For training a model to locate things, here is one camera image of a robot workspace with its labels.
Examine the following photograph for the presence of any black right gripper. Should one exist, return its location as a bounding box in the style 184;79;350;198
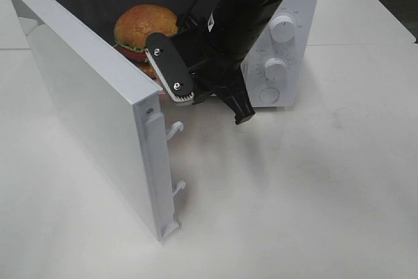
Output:
146;17;255;125

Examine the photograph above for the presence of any round white door release button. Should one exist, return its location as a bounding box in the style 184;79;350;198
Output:
259;88;280;103

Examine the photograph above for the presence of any white microwave door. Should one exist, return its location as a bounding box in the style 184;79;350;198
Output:
11;0;185;240

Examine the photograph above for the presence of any burger with lettuce and tomato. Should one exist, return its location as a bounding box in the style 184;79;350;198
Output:
114;4;178;80

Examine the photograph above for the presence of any pink round plate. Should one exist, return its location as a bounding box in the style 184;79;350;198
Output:
153;77;167;95

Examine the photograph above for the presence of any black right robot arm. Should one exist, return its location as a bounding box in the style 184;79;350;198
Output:
146;0;283;124

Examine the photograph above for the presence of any white lower timer knob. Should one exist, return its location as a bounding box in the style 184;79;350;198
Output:
264;57;287;82

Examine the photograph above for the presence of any white upper microwave knob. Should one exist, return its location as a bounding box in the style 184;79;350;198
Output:
269;14;297;43

